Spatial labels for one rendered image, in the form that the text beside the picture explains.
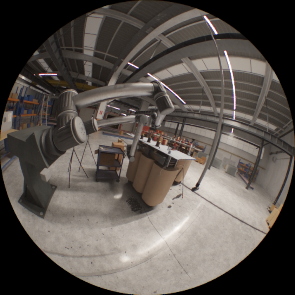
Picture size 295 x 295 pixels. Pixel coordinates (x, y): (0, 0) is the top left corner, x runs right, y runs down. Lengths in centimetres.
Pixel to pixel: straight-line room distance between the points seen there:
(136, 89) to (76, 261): 213
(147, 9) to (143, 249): 1058
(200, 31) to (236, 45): 565
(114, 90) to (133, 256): 197
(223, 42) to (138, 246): 484
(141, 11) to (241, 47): 718
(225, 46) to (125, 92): 331
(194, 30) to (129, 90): 847
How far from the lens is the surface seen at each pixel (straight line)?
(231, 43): 350
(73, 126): 60
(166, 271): 174
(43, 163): 79
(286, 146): 1185
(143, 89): 82
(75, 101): 76
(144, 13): 914
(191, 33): 904
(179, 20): 698
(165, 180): 150
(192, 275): 199
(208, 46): 355
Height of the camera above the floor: 157
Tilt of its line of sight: 10 degrees down
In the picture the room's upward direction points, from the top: 17 degrees clockwise
